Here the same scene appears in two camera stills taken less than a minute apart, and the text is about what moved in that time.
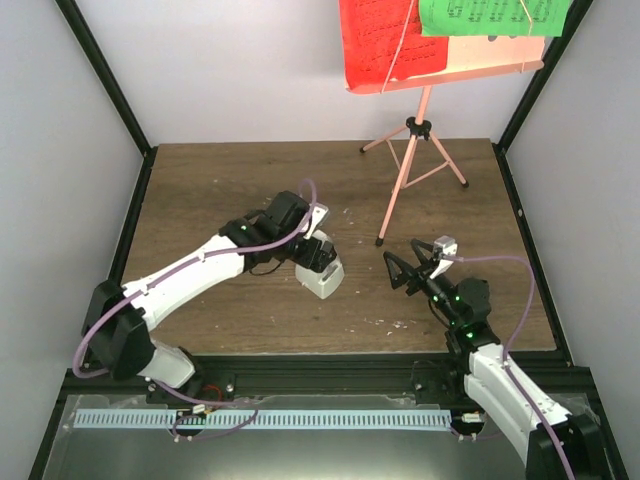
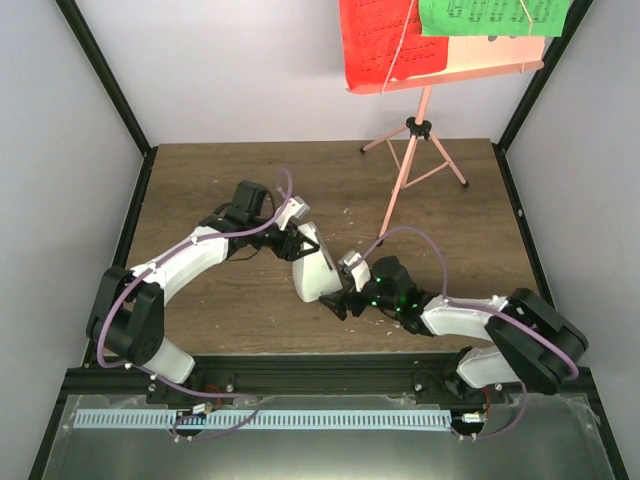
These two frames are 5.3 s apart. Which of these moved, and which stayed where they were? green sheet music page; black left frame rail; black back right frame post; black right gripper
Moved: black right gripper
Stayed: black left frame rail; black back right frame post; green sheet music page
